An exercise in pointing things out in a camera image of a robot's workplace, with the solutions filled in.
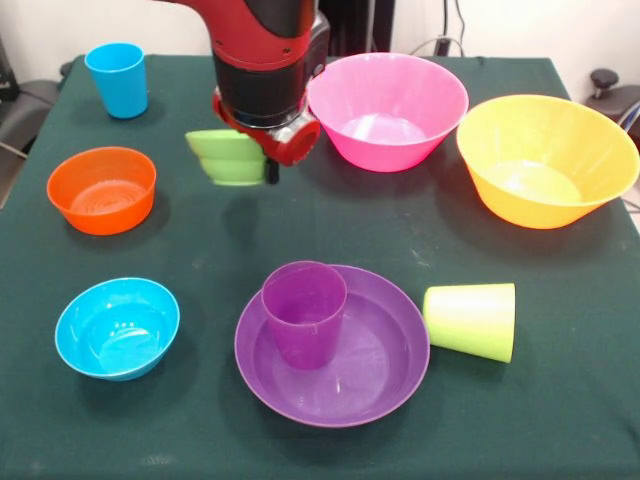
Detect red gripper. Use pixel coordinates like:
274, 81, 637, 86
212, 87, 322, 185

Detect green plastic bowl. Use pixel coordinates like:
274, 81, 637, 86
184, 129, 266, 188

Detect purple plastic cup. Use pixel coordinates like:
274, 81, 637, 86
261, 260, 349, 371

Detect orange plastic bowl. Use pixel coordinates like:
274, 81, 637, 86
46, 145, 158, 236

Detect purple plastic bowl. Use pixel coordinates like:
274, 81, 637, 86
234, 263, 432, 429

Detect lime green plastic cup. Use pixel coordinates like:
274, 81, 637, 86
422, 282, 517, 364

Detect pink plastic bowl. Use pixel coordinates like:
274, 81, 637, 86
306, 52, 470, 174

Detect blue plastic cup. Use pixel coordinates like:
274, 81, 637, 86
83, 42, 149, 120

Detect blue plastic bowl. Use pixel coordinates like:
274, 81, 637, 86
54, 277, 182, 383

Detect grey chair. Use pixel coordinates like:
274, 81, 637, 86
0, 37, 66, 161

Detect yellow plastic bowl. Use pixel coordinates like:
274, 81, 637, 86
455, 94, 640, 231

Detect dark green tablecloth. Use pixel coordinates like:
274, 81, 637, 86
0, 53, 640, 480

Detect black chair armrest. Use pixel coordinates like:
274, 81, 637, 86
587, 68, 640, 136

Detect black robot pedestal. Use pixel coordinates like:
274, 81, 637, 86
319, 0, 396, 57

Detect black hanging cable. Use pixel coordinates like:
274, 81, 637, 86
453, 0, 469, 57

